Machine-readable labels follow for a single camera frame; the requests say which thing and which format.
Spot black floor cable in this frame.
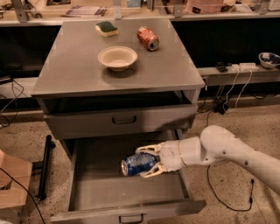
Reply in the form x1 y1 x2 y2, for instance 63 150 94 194
203 110 256 213

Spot grey top drawer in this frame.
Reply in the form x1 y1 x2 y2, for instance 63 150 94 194
45 104 197 140

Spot blue white bowl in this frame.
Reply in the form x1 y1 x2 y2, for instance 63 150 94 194
258 52 280 68

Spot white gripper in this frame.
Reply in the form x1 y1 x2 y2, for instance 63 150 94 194
135 141 183 179

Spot green yellow sponge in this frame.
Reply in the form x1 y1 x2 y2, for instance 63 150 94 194
95 21 119 38

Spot open grey middle drawer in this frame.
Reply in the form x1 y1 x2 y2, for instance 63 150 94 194
51 131 206 224

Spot papers on back counter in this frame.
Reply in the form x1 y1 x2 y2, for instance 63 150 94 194
64 5 107 17

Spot black cables left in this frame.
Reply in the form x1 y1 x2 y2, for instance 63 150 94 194
0 76 26 130

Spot black metal bar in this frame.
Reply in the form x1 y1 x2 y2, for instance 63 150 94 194
38 135 56 201

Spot blue pepsi can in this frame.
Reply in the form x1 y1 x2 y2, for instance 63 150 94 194
121 153 158 176

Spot grey metal drawer cabinet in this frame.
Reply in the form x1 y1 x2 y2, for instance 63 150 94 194
32 18 204 156

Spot white power strip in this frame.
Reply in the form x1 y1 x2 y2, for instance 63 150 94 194
231 63 259 72

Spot beige paper bowl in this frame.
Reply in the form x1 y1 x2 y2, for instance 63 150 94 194
98 46 137 72

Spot red soda can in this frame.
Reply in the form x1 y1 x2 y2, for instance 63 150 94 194
136 26 159 51

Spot black remote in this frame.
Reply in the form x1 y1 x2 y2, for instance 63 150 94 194
215 62 228 73

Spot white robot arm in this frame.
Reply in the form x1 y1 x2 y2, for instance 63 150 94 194
136 125 280 194

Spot white cable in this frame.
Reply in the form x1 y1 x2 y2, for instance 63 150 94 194
222 69 254 113

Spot cardboard box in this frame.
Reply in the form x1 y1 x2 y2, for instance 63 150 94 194
0 150 32 224

